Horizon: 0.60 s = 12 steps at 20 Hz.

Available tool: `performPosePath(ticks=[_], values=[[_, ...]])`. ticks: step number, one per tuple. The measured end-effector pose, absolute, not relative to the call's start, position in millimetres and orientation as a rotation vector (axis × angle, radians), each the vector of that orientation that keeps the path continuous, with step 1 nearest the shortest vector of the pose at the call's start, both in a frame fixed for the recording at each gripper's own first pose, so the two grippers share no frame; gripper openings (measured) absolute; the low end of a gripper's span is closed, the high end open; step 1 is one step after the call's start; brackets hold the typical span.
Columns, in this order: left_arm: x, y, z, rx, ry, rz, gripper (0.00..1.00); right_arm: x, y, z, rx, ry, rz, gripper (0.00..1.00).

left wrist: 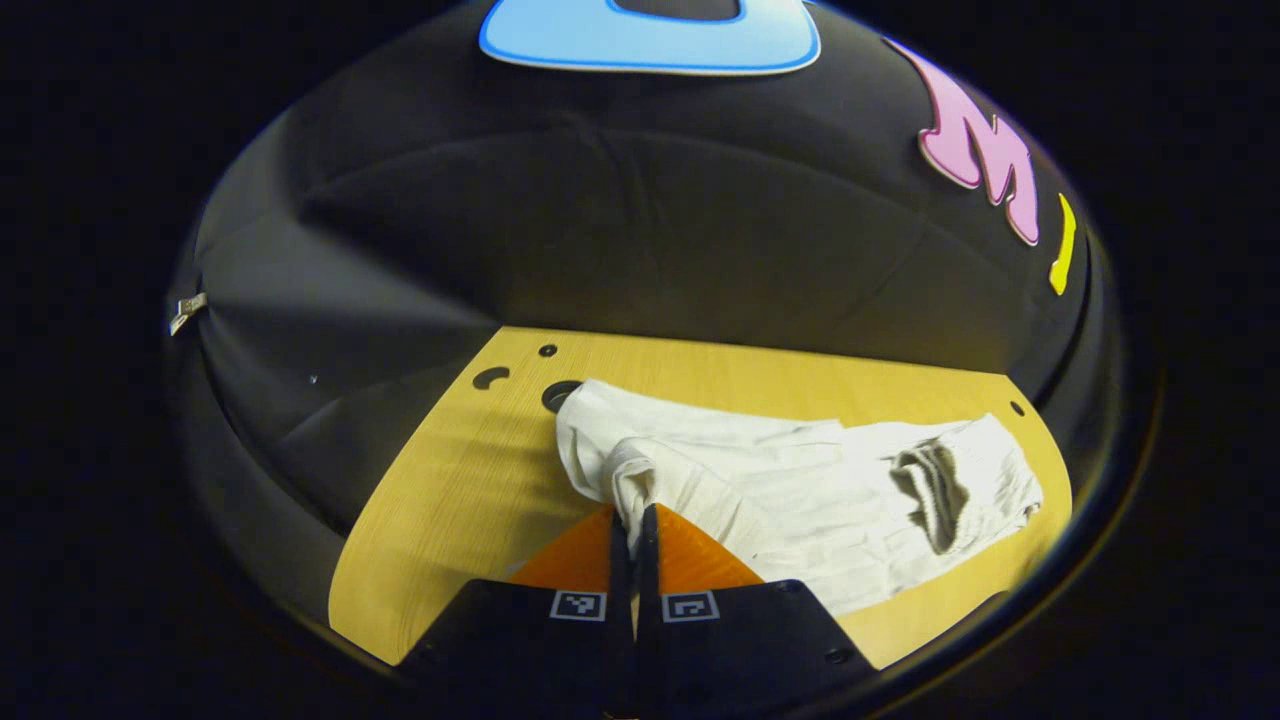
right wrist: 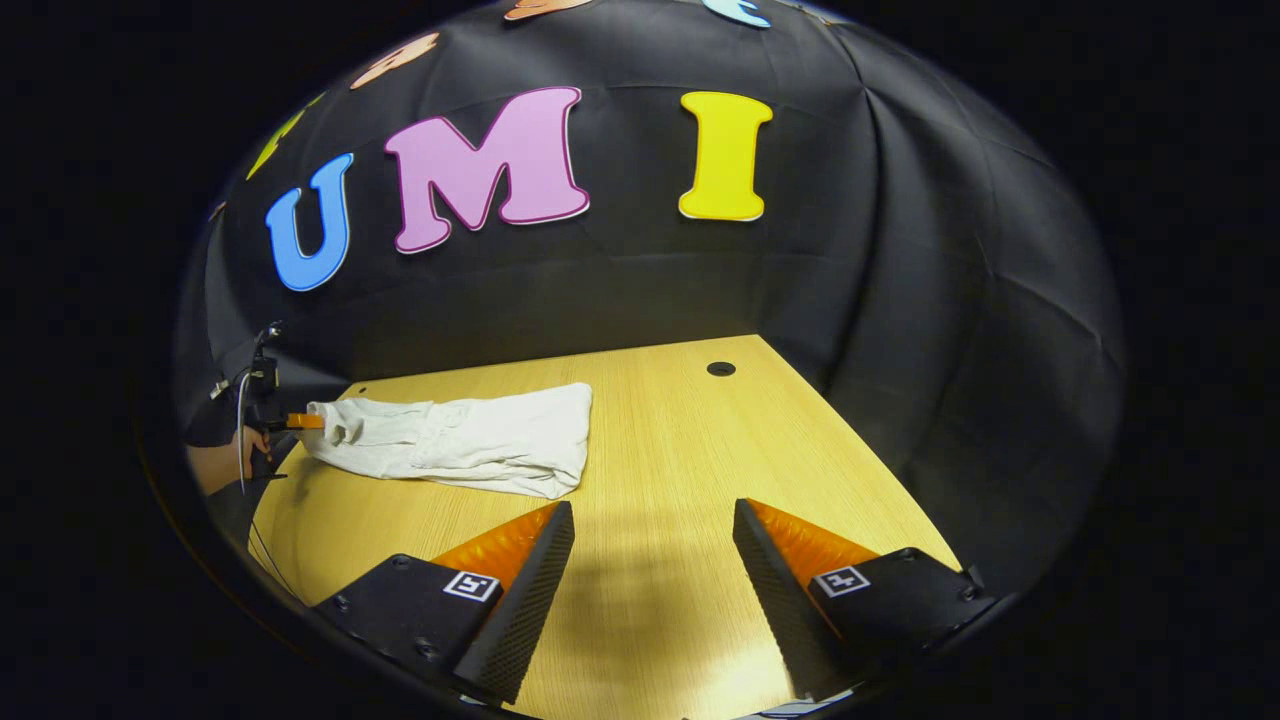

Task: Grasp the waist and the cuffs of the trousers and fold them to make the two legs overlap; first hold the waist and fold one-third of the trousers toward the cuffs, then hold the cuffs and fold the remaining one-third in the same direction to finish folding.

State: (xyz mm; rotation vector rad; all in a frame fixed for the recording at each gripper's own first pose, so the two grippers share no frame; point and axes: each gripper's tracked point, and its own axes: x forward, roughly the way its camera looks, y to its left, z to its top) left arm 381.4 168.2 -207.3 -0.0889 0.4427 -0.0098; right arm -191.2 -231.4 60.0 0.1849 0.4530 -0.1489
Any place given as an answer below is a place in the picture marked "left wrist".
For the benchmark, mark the white cloth clip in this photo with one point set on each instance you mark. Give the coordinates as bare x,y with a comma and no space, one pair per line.
187,312

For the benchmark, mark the white jeans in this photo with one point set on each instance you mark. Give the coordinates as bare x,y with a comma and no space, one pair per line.
800,500

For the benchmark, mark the black backdrop cloth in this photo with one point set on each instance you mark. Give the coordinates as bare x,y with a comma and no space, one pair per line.
620,220

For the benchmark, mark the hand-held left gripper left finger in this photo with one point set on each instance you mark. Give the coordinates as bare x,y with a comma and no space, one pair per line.
540,640

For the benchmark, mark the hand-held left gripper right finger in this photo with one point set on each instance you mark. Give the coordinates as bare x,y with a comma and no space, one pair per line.
730,640

